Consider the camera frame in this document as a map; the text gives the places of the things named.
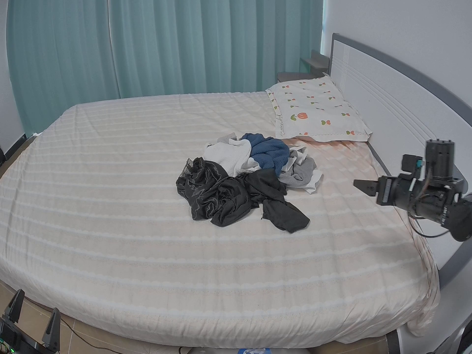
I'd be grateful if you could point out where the black cable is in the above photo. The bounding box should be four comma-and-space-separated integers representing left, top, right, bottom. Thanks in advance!
59, 317, 124, 350
407, 215, 451, 239

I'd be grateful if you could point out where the grey bedside table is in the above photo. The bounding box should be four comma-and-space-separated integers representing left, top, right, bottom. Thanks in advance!
277, 49, 330, 84

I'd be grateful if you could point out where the white printed pillow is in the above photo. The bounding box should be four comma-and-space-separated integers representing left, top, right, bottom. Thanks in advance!
265, 73, 373, 142

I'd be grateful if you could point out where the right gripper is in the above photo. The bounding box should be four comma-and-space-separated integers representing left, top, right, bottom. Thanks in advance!
353, 175, 427, 216

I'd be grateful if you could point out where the bed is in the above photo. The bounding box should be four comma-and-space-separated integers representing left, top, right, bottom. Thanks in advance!
0, 32, 472, 346

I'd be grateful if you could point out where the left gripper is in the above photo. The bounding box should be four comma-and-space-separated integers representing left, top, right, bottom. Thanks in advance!
0, 289, 61, 354

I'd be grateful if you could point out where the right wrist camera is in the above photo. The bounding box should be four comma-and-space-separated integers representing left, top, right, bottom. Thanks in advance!
401, 154, 423, 179

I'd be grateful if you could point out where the pile of clothes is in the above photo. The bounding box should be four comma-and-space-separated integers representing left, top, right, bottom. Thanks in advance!
175, 132, 323, 234

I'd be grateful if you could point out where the blue-green curtain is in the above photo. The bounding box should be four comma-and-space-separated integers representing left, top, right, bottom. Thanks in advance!
108, 0, 326, 99
7, 0, 121, 138

